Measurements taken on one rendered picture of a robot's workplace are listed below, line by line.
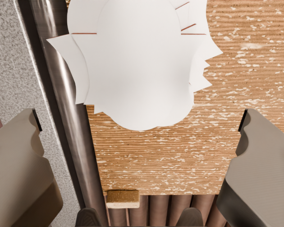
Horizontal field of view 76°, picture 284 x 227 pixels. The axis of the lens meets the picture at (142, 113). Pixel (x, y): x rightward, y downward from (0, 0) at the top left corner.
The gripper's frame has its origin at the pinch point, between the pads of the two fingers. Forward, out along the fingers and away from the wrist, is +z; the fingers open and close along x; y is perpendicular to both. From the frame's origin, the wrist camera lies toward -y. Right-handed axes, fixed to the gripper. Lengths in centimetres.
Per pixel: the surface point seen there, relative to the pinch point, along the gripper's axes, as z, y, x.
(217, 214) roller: 12.7, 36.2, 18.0
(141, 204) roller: 12.4, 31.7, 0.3
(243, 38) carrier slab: 10.6, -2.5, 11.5
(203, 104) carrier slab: 10.6, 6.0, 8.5
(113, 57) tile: 5.5, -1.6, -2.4
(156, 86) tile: 5.5, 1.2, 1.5
